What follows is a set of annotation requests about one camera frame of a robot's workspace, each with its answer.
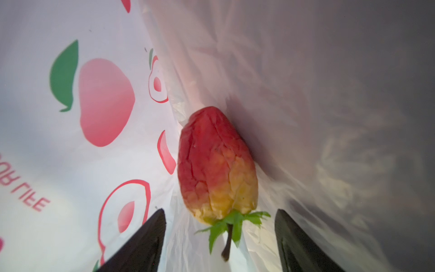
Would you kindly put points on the pink printed plastic bag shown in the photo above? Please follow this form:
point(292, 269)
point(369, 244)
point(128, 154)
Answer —
point(335, 99)

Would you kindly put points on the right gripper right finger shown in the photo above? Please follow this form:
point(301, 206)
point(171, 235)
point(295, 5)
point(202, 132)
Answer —
point(297, 251)

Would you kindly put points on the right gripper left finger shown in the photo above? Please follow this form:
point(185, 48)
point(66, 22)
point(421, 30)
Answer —
point(143, 250)

